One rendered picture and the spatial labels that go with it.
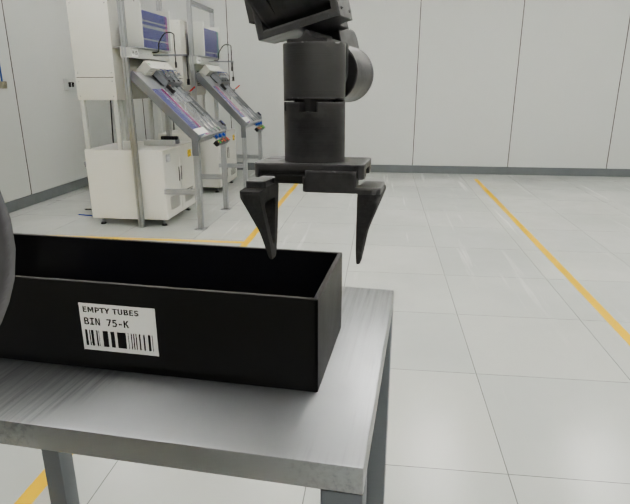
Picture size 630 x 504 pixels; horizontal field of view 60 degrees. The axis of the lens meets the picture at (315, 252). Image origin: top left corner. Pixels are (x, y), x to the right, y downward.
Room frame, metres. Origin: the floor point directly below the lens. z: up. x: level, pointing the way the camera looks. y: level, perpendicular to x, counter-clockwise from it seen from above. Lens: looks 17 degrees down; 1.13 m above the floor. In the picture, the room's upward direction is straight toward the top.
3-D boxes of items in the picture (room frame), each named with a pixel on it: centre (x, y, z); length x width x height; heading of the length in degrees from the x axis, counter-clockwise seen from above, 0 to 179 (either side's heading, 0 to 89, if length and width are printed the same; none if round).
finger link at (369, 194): (0.52, -0.03, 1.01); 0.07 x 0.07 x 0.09; 78
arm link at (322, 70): (0.53, 0.00, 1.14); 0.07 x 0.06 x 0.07; 158
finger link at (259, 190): (0.53, 0.03, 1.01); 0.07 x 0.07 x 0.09; 78
